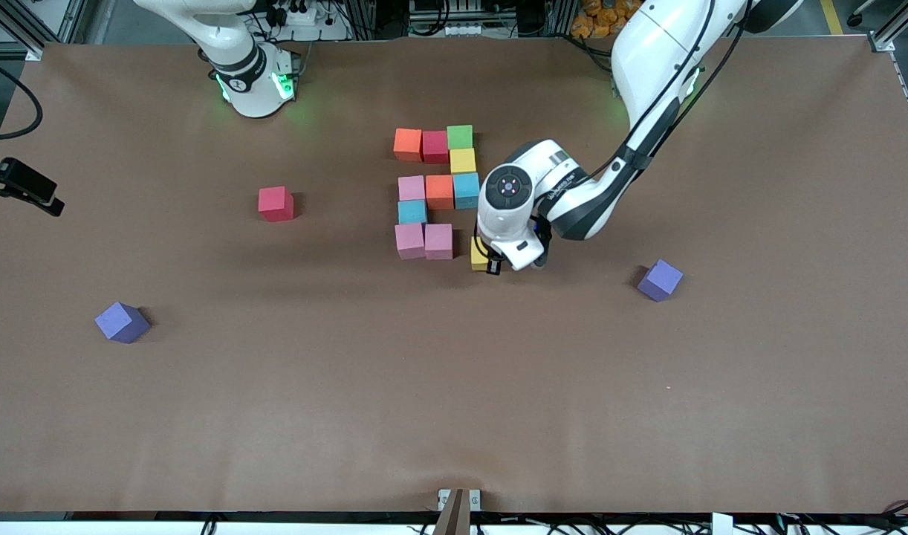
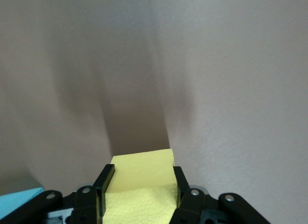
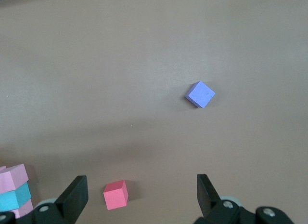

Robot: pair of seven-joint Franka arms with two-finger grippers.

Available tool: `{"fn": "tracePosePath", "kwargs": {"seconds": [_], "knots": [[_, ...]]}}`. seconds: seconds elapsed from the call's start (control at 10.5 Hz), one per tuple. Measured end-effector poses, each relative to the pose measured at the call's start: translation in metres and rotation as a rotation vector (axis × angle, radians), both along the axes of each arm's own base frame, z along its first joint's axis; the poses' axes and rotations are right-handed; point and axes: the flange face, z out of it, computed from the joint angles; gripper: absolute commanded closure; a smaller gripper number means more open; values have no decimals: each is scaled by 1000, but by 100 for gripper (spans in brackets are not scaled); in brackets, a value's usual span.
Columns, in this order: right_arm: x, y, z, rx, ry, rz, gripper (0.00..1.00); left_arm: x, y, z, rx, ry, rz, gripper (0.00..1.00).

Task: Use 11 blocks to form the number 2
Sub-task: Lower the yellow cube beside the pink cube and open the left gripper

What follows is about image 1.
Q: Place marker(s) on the small white block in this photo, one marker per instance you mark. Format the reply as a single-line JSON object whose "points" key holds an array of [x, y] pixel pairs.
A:
{"points": [[721, 524]]}

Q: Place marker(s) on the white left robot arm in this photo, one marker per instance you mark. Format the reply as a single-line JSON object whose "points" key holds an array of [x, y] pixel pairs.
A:
{"points": [[647, 67]]}

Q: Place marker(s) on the pile of orange bags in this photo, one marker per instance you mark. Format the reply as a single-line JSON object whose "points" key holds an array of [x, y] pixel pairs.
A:
{"points": [[599, 18]]}

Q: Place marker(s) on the white power strip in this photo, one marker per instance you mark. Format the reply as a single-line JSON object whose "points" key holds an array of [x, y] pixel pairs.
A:
{"points": [[328, 31], [461, 30]]}

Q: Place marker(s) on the yellow foam cube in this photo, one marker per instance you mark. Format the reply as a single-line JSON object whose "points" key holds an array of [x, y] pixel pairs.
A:
{"points": [[463, 160], [478, 256]]}

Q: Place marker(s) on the blue foam cube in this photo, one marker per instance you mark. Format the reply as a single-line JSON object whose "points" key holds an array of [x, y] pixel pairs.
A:
{"points": [[412, 212], [465, 190]]}

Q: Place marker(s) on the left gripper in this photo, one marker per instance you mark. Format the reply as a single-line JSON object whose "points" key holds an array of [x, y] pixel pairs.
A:
{"points": [[493, 264]]}

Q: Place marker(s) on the orange foam cube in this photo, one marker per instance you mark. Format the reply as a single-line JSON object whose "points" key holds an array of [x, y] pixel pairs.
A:
{"points": [[407, 145], [439, 192]]}

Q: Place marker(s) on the brown paper table cover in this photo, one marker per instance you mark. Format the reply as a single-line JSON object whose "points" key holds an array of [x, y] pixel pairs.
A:
{"points": [[454, 431]]}

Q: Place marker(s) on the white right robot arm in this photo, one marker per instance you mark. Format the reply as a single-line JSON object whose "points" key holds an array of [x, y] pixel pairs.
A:
{"points": [[250, 82]]}

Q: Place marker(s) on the green foam cube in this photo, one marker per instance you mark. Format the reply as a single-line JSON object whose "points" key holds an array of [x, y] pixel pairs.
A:
{"points": [[460, 137]]}

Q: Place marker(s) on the aluminium frame profile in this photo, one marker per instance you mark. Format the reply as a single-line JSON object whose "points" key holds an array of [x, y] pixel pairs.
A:
{"points": [[889, 36], [15, 28]]}

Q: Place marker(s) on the purple foam cube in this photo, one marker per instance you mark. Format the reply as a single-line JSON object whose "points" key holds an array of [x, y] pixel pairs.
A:
{"points": [[122, 322], [660, 280]]}

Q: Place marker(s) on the silver metal bracket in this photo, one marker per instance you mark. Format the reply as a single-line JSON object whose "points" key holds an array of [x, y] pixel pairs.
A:
{"points": [[475, 499]]}

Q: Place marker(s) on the brown vertical bar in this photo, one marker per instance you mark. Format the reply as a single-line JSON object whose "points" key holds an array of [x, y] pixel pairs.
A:
{"points": [[454, 516]]}

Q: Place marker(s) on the red foam cube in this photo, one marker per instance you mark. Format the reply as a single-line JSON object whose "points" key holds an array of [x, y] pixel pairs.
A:
{"points": [[276, 203], [435, 147]]}

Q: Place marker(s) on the pink foam cube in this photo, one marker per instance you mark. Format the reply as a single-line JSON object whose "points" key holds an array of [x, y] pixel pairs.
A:
{"points": [[412, 188], [438, 241], [409, 241]]}

